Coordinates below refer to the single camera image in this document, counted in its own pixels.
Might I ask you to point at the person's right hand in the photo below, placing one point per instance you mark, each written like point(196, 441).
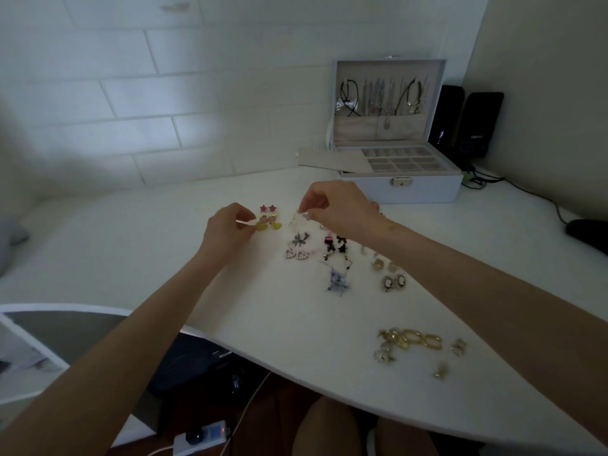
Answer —
point(346, 206)

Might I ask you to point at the person's left hand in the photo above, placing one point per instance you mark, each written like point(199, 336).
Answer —
point(223, 232)

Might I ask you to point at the person's right thumb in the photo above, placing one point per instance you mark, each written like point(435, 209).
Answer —
point(317, 212)

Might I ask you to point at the person's left thumb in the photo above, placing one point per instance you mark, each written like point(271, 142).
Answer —
point(242, 228)

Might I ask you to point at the small clear plastic bag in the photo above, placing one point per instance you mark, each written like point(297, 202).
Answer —
point(304, 222)

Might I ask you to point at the person's right forearm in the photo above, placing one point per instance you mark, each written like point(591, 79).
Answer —
point(498, 308)

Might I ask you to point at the person's left forearm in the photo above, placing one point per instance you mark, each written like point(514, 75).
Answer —
point(104, 365)

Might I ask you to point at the black and pink earring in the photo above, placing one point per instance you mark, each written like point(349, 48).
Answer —
point(328, 242)

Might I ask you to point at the grey bow earring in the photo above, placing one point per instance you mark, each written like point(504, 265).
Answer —
point(298, 240)

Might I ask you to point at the black bow earring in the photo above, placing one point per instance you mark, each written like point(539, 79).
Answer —
point(341, 242)

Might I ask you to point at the beige divider board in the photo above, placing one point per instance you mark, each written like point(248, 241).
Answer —
point(335, 161)

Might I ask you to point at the blue star earring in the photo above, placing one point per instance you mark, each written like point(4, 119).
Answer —
point(338, 281)

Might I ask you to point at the gold square earring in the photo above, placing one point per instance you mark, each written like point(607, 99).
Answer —
point(377, 264)

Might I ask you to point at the white jewelry box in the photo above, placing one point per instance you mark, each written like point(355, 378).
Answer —
point(408, 185)

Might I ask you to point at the oval cameo earring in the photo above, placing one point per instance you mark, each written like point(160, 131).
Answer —
point(401, 281)
point(388, 283)

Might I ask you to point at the dark bag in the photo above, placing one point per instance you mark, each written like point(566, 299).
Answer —
point(194, 365)

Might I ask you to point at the rhinestone cluster earring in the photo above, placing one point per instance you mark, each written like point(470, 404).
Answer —
point(384, 354)

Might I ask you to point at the black speaker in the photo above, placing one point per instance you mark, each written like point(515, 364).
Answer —
point(482, 123)
point(445, 113)

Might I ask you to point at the silver hoop earring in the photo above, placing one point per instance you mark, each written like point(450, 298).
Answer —
point(459, 347)

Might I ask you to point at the small gold earring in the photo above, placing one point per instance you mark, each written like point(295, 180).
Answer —
point(441, 372)

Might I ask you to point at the white power strip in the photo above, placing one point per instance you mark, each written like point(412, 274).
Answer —
point(199, 436)

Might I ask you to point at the person's left leg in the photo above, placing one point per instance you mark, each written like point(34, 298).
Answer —
point(327, 429)

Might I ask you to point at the person's leg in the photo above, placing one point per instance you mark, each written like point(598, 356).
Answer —
point(327, 429)
point(406, 439)

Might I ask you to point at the grey cushion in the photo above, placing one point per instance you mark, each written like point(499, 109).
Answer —
point(12, 239)

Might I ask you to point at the white shelf unit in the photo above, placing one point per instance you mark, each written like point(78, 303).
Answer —
point(42, 356)

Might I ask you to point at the person's right leg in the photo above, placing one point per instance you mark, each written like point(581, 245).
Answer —
point(406, 439)

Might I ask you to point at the black computer mouse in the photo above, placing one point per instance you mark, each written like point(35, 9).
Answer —
point(589, 235)

